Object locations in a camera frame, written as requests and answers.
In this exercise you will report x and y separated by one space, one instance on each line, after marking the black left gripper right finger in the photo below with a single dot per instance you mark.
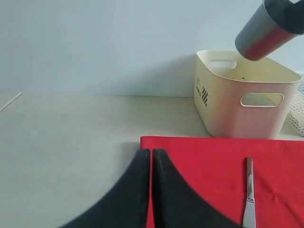
176 204

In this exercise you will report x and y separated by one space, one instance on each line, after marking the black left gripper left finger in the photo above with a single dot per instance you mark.
125 205

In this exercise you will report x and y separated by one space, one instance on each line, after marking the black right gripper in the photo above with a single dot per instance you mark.
287 15

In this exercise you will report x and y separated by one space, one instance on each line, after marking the stainless steel cup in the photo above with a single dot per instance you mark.
261 36

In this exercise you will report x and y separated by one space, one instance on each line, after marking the red table cloth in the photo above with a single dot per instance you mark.
216 169

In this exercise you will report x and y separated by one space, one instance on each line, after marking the metal table knife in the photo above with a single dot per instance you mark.
249 218

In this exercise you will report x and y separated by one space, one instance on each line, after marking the cream plastic bin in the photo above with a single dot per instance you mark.
239 98

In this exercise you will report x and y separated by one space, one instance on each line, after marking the white perforated plastic basket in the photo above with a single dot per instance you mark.
295 116

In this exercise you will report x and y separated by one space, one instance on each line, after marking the white strip on table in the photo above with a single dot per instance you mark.
10 101

